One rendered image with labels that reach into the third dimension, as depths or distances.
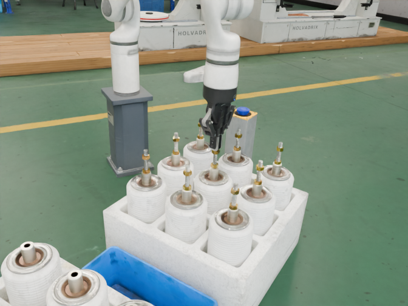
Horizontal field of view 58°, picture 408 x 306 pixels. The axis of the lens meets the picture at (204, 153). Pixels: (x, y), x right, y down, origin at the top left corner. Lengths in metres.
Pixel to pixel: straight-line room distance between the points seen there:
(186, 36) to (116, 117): 1.80
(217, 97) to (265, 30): 2.66
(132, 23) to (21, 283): 0.87
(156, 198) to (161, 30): 2.18
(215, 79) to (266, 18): 2.73
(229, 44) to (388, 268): 0.77
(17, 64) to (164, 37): 1.05
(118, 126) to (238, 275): 0.76
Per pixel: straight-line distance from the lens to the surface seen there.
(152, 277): 0.90
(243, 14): 0.79
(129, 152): 1.39
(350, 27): 4.16
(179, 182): 0.97
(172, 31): 2.99
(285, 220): 0.95
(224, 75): 0.79
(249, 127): 1.16
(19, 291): 0.75
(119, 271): 0.97
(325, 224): 1.28
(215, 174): 0.92
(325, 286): 1.07
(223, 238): 0.78
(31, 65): 2.70
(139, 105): 1.32
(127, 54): 1.28
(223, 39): 0.77
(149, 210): 0.90
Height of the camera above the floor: 0.74
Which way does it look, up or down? 28 degrees down
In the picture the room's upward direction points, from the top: 3 degrees clockwise
